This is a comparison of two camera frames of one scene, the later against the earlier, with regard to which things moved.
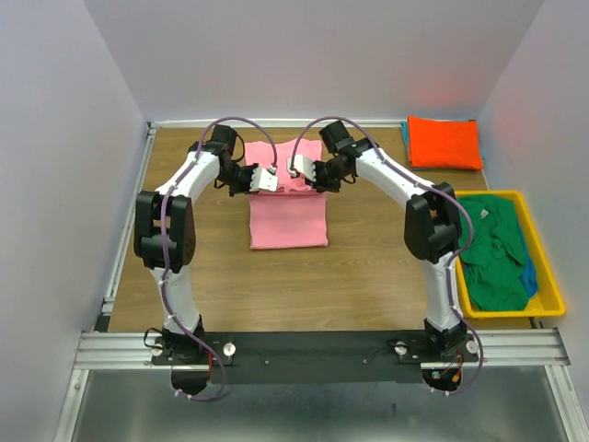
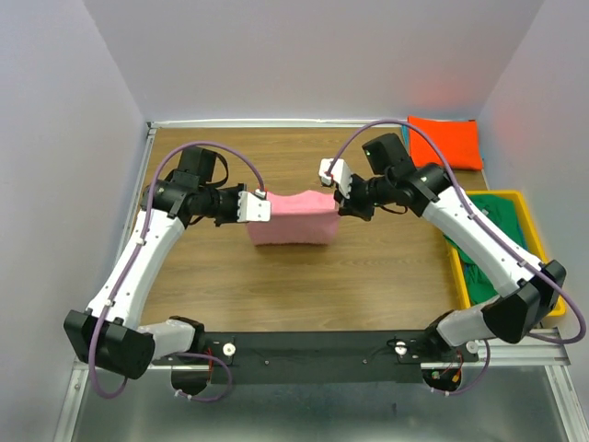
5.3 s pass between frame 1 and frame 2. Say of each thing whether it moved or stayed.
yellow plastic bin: stayed
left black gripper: moved
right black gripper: moved
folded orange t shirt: stayed
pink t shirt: moved
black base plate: stayed
